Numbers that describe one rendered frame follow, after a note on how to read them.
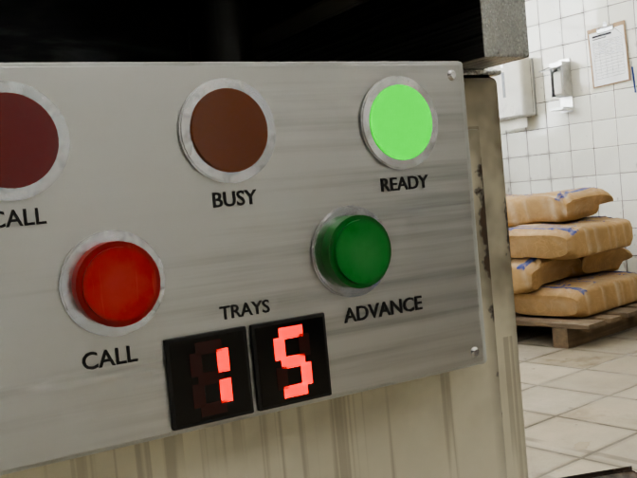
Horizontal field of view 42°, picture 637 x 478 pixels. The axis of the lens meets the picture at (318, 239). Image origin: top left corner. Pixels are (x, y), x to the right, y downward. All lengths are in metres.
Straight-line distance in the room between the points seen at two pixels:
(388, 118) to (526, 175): 4.86
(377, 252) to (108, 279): 0.11
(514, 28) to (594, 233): 3.71
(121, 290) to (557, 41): 4.85
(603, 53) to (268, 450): 4.60
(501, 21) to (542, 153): 4.73
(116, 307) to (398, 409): 0.16
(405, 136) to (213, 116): 0.09
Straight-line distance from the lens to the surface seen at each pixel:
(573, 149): 5.02
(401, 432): 0.41
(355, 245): 0.34
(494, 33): 0.41
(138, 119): 0.31
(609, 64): 4.88
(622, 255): 4.57
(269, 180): 0.33
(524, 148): 5.22
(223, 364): 0.32
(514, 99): 5.12
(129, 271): 0.30
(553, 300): 4.02
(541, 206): 4.18
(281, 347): 0.33
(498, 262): 0.44
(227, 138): 0.32
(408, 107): 0.37
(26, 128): 0.30
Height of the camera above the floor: 0.78
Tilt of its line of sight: 3 degrees down
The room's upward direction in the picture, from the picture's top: 5 degrees counter-clockwise
